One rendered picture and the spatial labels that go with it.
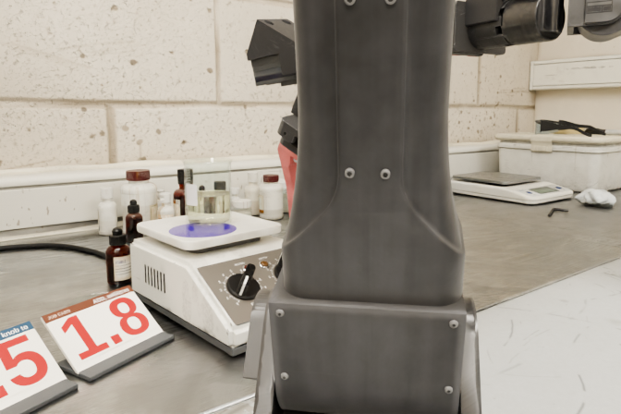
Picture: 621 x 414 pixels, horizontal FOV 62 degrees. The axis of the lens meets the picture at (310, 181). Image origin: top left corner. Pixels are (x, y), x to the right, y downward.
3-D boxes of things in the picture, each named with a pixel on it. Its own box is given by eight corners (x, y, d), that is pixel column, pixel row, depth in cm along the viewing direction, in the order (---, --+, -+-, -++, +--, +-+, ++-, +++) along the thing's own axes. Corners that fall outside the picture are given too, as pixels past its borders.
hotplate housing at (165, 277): (339, 320, 52) (340, 243, 51) (231, 362, 43) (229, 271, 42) (219, 271, 68) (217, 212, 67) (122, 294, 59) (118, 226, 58)
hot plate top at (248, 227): (286, 232, 56) (286, 224, 56) (188, 251, 48) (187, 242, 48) (225, 215, 65) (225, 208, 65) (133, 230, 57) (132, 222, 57)
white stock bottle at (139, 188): (128, 237, 86) (126, 173, 84) (117, 231, 91) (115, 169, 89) (164, 233, 89) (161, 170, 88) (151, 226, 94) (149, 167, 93)
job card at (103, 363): (175, 338, 48) (173, 296, 47) (90, 382, 40) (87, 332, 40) (129, 324, 51) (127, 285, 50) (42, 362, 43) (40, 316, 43)
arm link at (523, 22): (495, -12, 64) (545, -24, 59) (525, -7, 67) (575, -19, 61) (493, 44, 65) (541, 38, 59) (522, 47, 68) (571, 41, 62)
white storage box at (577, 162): (656, 184, 149) (661, 133, 147) (597, 196, 127) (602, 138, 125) (553, 173, 174) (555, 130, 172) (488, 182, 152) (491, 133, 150)
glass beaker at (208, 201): (225, 233, 54) (224, 155, 53) (176, 231, 55) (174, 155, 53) (240, 220, 60) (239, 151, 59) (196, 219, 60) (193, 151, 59)
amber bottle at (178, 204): (201, 227, 94) (200, 167, 92) (198, 233, 89) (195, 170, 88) (176, 227, 93) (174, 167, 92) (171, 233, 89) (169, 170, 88)
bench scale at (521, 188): (532, 208, 113) (533, 186, 113) (440, 193, 134) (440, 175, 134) (576, 200, 124) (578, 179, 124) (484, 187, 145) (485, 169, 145)
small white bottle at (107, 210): (122, 232, 89) (119, 187, 88) (108, 237, 87) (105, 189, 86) (109, 230, 91) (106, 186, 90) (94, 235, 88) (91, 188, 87)
